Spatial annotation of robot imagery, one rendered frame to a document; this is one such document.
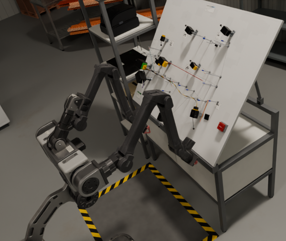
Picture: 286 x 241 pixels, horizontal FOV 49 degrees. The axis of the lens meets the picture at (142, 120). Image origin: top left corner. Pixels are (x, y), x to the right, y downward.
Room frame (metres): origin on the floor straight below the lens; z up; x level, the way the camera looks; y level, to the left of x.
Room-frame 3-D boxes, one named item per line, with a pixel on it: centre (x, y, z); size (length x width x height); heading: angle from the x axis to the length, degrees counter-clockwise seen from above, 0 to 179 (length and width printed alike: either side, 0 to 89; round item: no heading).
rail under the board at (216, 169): (2.00, -0.19, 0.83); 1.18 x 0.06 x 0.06; 21
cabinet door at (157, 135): (2.27, -0.11, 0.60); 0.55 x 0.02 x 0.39; 21
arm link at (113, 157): (1.16, 0.17, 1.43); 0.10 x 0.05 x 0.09; 117
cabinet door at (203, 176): (1.75, -0.30, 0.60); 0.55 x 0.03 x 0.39; 21
